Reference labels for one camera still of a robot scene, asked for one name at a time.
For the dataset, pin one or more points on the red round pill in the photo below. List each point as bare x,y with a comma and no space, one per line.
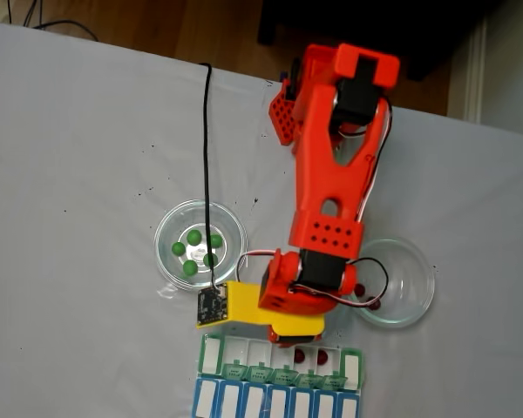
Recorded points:
322,357
299,355
359,288
376,305

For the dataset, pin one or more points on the green round pill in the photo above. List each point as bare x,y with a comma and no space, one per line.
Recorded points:
205,260
178,248
190,267
218,240
194,236

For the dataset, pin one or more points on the green blue weekly pill organizer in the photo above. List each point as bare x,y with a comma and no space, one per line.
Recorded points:
283,400

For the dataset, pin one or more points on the clear glass bowl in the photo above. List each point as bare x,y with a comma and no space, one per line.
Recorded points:
187,217
409,278

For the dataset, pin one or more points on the pale grey tablecloth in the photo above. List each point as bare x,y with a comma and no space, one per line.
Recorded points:
69,130

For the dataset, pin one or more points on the dark wooden furniture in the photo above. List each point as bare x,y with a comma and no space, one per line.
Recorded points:
462,22

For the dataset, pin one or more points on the white wall trim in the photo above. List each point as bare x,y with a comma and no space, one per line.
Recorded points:
475,69

